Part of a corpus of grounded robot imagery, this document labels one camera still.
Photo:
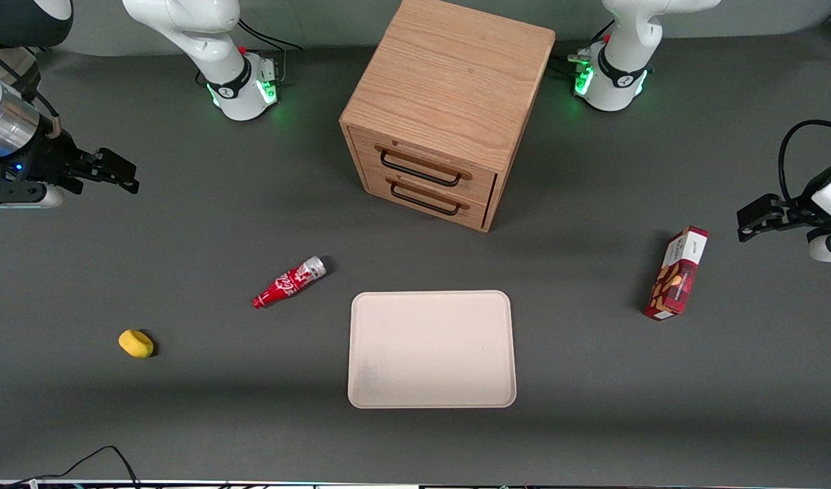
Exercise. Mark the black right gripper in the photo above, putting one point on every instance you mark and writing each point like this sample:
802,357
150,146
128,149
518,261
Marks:
43,155

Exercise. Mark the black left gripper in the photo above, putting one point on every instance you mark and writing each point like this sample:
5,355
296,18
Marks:
793,210

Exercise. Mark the red coke bottle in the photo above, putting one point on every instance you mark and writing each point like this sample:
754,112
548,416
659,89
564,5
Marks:
289,282

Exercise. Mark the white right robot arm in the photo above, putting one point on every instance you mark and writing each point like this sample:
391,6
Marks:
198,27

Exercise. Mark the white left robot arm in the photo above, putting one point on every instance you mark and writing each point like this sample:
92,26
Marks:
626,61

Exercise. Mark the beige rectangular tray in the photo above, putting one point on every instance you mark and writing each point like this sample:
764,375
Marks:
432,350

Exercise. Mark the red cookie box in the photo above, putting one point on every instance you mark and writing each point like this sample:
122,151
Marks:
677,275

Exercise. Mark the oak wooden drawer cabinet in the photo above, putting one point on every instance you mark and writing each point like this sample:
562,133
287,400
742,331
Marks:
449,88

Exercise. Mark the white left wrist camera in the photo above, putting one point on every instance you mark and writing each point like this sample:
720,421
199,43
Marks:
829,248

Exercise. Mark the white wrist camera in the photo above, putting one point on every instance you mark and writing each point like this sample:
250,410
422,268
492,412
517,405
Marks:
21,197
829,248

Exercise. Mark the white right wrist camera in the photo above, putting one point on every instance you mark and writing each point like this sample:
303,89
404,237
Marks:
21,197

